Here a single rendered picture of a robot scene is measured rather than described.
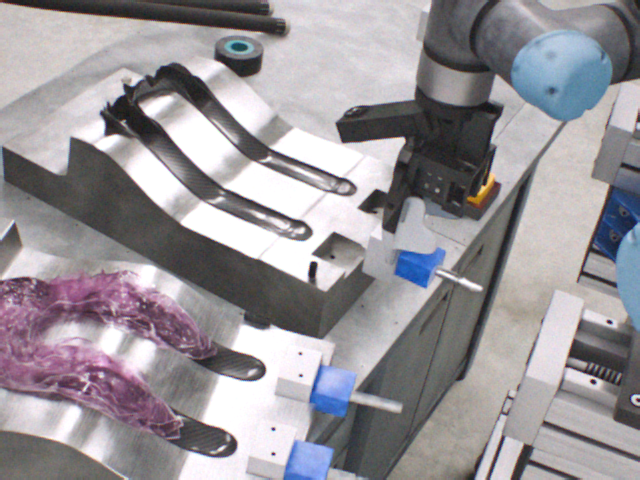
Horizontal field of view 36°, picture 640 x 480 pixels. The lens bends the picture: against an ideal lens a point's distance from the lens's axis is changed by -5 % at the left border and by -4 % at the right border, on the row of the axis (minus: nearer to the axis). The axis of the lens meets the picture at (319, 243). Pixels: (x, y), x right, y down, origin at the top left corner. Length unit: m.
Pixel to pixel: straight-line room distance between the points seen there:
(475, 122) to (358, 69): 0.74
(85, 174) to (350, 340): 0.39
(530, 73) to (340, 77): 0.85
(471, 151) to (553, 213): 1.89
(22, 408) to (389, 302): 0.49
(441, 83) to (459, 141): 0.07
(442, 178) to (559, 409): 0.25
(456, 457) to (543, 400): 1.21
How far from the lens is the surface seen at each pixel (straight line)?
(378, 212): 1.28
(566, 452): 1.00
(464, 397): 2.27
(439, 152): 1.01
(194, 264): 1.22
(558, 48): 0.83
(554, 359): 0.96
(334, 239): 1.20
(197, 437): 1.01
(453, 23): 0.91
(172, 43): 1.71
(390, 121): 1.01
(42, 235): 1.31
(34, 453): 0.98
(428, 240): 1.04
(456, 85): 0.94
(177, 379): 1.04
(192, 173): 1.26
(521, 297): 2.56
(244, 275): 1.17
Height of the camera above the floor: 1.65
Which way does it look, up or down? 40 degrees down
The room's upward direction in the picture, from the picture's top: 10 degrees clockwise
